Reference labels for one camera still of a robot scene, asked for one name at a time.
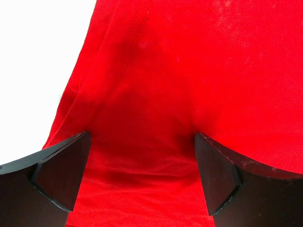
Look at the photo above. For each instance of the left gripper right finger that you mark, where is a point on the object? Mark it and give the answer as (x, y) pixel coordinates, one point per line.
(242, 192)

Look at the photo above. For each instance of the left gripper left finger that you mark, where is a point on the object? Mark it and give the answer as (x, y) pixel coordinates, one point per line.
(40, 190)

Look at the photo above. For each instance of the red t shirt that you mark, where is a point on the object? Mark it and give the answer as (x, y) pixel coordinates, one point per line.
(153, 73)

